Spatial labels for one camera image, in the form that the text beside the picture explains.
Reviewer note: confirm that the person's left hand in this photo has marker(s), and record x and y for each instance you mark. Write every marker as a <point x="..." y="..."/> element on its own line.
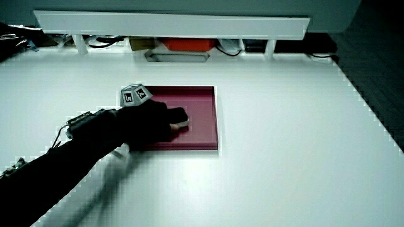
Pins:
<point x="142" y="123"/>

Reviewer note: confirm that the white eraser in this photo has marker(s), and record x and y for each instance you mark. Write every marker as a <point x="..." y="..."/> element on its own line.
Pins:
<point x="183" y="123"/>

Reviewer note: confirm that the person's left forearm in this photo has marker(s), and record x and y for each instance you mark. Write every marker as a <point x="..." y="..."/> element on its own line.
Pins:
<point x="47" y="176"/>

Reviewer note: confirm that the maroon tray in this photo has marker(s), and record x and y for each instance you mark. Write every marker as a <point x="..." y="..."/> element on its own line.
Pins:
<point x="202" y="107"/>

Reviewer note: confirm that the black wrist sensor module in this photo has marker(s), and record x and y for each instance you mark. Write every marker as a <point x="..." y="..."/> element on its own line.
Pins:
<point x="79" y="119"/>

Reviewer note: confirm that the tan cardboard box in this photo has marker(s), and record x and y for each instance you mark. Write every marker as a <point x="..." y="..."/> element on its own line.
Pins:
<point x="142" y="44"/>

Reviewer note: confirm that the orange box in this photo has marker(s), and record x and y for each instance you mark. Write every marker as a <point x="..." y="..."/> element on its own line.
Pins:
<point x="189" y="44"/>

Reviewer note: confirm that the white desk shelf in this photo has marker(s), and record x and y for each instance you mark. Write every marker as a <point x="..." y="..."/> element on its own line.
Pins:
<point x="173" y="25"/>

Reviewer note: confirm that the white pouch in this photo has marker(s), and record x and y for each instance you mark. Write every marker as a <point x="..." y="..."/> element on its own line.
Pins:
<point x="230" y="44"/>

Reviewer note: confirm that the small black device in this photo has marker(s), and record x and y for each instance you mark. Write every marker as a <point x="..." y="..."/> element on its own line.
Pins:
<point x="254" y="45"/>

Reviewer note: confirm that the black bag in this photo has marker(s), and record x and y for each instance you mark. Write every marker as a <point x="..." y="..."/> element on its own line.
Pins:
<point x="12" y="44"/>

